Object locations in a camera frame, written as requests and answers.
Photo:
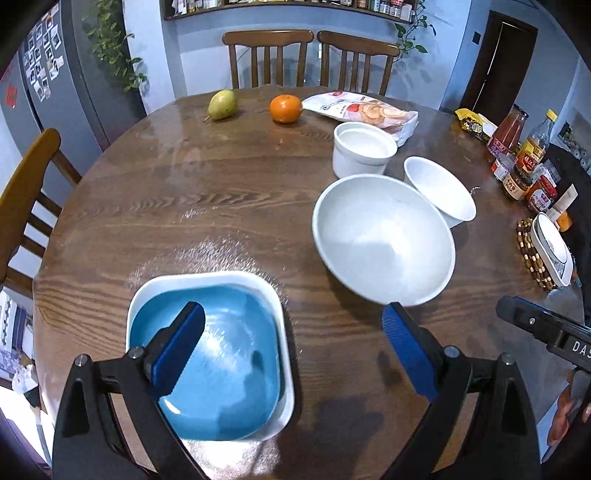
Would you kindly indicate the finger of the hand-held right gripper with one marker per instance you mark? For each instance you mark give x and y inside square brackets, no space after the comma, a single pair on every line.
[521,314]

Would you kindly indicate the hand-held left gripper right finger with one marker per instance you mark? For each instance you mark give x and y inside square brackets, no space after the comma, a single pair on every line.
[406,350]

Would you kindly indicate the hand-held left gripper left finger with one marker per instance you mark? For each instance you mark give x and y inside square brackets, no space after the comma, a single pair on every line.
[181,350]

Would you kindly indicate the blue square plate white rim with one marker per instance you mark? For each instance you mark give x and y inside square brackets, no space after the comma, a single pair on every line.
[231,369]

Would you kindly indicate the large white bowl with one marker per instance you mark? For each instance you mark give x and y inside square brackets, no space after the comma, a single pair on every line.
[383,240]

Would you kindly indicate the medium white conical bowl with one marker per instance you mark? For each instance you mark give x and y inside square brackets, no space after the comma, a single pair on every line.
[438,184]

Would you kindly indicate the small white straight-sided bowl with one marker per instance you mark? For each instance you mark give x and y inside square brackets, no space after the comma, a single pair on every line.
[360,159]

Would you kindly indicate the wooden bead trivet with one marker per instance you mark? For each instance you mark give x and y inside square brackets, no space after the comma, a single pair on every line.
[526,249]

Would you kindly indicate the white kitchen scale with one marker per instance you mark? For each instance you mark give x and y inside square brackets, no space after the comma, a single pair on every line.
[549,249]

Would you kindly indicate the orange printed cloth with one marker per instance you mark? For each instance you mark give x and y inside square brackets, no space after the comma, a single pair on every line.
[561,415]

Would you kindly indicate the red label jar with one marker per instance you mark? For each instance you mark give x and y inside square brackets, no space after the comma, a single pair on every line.
[541,196]

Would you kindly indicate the white tube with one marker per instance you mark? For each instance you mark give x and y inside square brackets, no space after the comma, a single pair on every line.
[564,199]

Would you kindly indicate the brown sauce jar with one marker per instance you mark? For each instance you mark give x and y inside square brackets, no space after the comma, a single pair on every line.
[516,185]

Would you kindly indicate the small clear jar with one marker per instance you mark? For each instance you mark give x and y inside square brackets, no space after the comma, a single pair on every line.
[503,167]

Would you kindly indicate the yellow-capped sauce bottle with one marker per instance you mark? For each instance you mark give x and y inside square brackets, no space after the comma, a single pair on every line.
[531,157]

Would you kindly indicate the red sauce bottle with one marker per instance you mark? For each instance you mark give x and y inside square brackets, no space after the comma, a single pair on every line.
[508,134]

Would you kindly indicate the yellow snack packet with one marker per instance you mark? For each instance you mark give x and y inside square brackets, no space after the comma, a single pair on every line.
[471,122]

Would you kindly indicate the wooden dining chair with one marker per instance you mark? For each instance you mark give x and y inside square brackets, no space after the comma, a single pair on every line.
[358,44]
[23,180]
[268,39]

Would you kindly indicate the white bread roll bag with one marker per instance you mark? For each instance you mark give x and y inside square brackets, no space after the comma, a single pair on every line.
[360,108]

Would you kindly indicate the green pear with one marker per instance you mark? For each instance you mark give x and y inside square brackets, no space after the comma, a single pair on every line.
[221,105]

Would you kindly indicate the dark wooden door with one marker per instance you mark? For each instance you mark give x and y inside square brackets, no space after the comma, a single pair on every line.
[501,64]

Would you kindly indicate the orange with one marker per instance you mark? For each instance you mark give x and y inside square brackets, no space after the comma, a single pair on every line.
[286,109]

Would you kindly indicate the grey refrigerator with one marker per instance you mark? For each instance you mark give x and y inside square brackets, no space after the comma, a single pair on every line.
[78,92]

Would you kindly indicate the small trailing vine plant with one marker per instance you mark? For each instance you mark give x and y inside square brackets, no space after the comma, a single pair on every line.
[411,32]

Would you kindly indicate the red fridge sticker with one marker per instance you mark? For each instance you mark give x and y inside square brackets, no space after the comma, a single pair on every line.
[11,97]

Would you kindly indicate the trailing green plant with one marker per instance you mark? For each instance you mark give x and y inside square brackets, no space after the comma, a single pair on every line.
[113,50]

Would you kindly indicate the group of fridge photo magnets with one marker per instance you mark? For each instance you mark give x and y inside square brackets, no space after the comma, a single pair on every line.
[44,55]

